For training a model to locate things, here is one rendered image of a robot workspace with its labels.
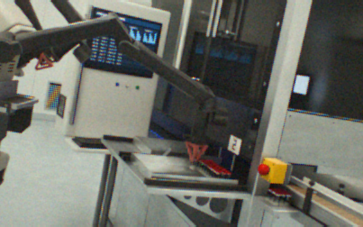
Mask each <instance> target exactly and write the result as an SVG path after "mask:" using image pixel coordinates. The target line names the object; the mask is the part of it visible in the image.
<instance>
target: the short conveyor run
mask: <svg viewBox="0 0 363 227"><path fill-rule="evenodd" d="M290 182H293V183H295V184H296V185H299V186H288V185H281V186H279V188H282V189H284V190H285V191H287V193H290V194H291V197H290V198H291V200H290V206H293V207H294V208H295V209H296V210H298V211H300V213H299V216H290V217H292V218H293V219H295V220H296V221H297V222H299V223H301V224H302V225H303V226H304V227H363V206H362V205H359V204H358V203H355V202H353V201H352V200H349V199H348V198H347V197H344V196H343V195H344V191H343V190H342V188H345V185H344V184H343V183H340V184H339V187H340V189H338V190H337V193H336V192H333V191H332V190H330V189H328V188H327V187H325V186H322V185H319V184H317V183H316V182H314V181H312V180H311V179H308V178H306V177H304V180H303V181H301V180H300V179H297V178H295V177H292V176H291V177H290Z"/></svg>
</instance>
